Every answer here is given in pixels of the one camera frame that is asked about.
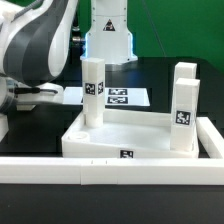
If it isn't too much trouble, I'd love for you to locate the white left fence bar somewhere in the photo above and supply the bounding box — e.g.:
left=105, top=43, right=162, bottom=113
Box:
left=0, top=115, right=9, bottom=142

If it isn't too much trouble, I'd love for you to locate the white desk top tray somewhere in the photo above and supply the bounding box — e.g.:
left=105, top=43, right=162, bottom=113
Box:
left=61, top=109, right=199, bottom=159

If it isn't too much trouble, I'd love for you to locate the white right fence bar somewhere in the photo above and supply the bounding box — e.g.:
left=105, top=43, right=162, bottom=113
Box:
left=196, top=117, right=224, bottom=159

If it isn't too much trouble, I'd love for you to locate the fiducial marker sheet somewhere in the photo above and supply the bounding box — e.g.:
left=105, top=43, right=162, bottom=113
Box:
left=63, top=87, right=150, bottom=106

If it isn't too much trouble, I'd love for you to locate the white front fence bar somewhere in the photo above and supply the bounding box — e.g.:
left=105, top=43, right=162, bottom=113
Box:
left=0, top=157, right=224, bottom=185

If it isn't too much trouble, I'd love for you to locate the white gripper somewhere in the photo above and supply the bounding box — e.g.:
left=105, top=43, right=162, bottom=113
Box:
left=15, top=83, right=64, bottom=105

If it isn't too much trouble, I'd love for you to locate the white fence bar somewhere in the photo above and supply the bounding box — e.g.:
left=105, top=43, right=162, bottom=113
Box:
left=196, top=117, right=224, bottom=159
left=0, top=157, right=224, bottom=185
left=0, top=115, right=9, bottom=142

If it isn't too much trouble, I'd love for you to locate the black cable connector post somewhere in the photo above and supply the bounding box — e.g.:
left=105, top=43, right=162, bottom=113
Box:
left=71, top=15, right=84, bottom=45

